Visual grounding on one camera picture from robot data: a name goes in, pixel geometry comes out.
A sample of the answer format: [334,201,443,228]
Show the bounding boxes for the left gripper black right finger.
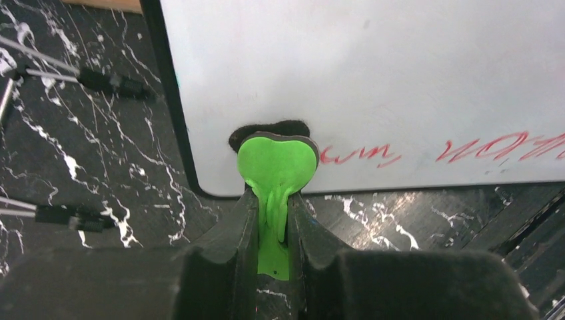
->
[287,194,538,319]

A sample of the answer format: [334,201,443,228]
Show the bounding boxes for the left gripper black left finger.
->
[1,190,259,319]

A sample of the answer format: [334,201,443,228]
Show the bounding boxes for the green whiteboard eraser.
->
[228,120,320,281]

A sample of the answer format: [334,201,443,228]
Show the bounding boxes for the small whiteboard red writing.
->
[141,1,564,197]

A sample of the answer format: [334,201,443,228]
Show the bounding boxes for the wooden board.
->
[62,0,142,14]

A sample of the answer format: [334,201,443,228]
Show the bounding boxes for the black wire easel stand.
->
[1,35,165,232]

